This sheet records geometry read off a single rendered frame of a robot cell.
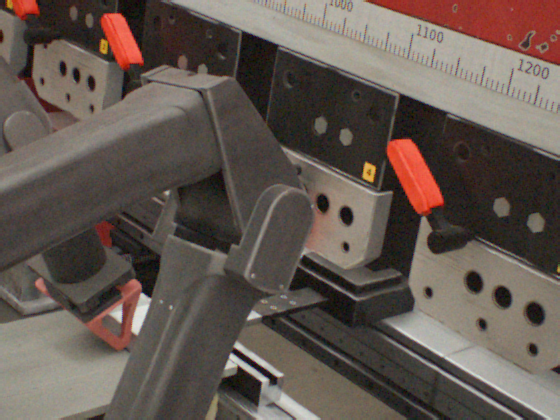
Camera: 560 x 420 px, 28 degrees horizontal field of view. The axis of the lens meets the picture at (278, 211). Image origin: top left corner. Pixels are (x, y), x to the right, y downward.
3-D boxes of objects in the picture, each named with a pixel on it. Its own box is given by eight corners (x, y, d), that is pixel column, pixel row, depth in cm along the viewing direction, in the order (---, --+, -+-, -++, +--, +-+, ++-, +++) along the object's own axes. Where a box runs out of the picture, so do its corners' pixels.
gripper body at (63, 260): (83, 239, 116) (59, 183, 111) (139, 279, 109) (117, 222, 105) (30, 275, 113) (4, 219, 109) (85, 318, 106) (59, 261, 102)
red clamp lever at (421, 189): (390, 136, 87) (447, 248, 84) (425, 132, 89) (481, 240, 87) (376, 148, 88) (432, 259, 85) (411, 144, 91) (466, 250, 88)
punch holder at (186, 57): (127, 147, 120) (144, -7, 114) (190, 140, 126) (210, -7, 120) (215, 196, 110) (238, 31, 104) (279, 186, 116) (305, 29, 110)
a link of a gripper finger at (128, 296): (123, 306, 119) (96, 240, 113) (162, 336, 114) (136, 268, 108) (71, 344, 116) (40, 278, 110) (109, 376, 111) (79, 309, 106)
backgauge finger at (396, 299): (186, 310, 129) (191, 271, 127) (345, 272, 146) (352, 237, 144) (254, 357, 121) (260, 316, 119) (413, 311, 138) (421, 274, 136)
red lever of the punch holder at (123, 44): (101, 10, 113) (138, 92, 110) (135, 9, 116) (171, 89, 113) (94, 21, 114) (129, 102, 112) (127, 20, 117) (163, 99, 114)
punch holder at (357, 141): (248, 215, 107) (274, 45, 101) (312, 203, 112) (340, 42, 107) (360, 278, 97) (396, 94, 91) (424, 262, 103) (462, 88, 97)
